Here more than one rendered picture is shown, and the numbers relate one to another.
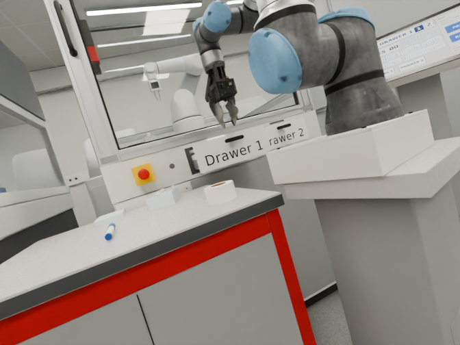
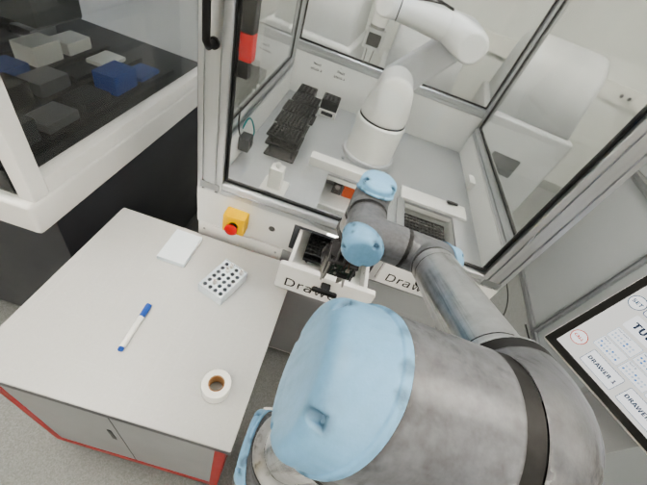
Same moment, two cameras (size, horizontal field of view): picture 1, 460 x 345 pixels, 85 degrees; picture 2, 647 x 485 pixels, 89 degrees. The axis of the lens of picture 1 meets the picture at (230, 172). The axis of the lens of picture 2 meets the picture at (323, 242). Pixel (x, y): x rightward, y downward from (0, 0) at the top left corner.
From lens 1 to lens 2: 0.87 m
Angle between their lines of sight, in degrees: 42
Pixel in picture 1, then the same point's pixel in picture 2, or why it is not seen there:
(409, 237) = not seen: outside the picture
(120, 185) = (211, 212)
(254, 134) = (356, 295)
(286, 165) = not seen: hidden behind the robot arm
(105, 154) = (207, 179)
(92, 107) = (212, 125)
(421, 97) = (607, 420)
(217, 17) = (349, 257)
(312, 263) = not seen: hidden behind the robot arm
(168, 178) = (262, 235)
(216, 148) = (303, 280)
